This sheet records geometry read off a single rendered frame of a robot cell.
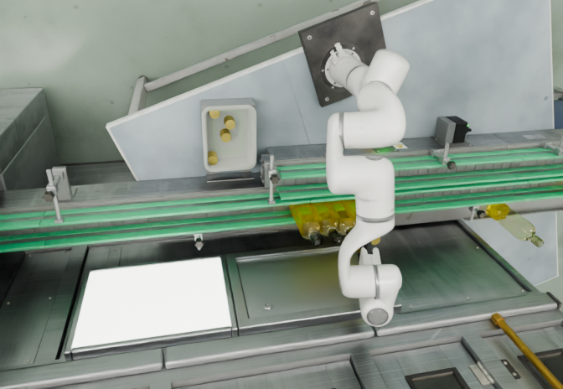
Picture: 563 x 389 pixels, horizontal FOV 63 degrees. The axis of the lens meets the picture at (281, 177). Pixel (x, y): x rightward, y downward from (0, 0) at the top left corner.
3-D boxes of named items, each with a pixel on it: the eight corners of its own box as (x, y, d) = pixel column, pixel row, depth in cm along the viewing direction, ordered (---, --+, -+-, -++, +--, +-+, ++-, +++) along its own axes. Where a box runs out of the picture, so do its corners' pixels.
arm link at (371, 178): (393, 193, 112) (332, 194, 115) (393, 106, 106) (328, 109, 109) (395, 219, 97) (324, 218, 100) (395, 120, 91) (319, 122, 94)
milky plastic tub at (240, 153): (203, 162, 159) (204, 173, 152) (199, 99, 150) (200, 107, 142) (252, 158, 163) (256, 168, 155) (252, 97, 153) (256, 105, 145)
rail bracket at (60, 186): (62, 194, 150) (46, 231, 131) (52, 147, 143) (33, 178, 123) (78, 194, 151) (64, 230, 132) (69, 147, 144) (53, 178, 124)
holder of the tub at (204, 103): (204, 174, 162) (206, 184, 155) (200, 99, 150) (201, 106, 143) (252, 171, 166) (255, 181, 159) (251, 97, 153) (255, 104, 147)
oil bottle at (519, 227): (485, 214, 181) (531, 251, 158) (488, 201, 178) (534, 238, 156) (498, 211, 182) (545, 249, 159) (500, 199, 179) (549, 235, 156)
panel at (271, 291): (86, 276, 143) (64, 361, 114) (85, 268, 142) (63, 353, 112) (358, 246, 161) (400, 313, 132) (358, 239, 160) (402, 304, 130)
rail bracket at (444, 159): (426, 154, 163) (446, 170, 152) (430, 135, 160) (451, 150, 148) (436, 153, 164) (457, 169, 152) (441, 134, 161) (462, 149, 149)
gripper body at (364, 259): (383, 302, 120) (377, 277, 130) (389, 269, 116) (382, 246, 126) (354, 300, 120) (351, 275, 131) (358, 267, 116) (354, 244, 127)
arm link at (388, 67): (349, 108, 114) (379, 45, 108) (354, 95, 136) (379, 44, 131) (384, 124, 113) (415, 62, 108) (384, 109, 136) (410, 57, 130)
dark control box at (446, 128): (433, 136, 175) (444, 144, 168) (436, 116, 172) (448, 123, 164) (452, 134, 177) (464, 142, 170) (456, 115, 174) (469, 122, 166)
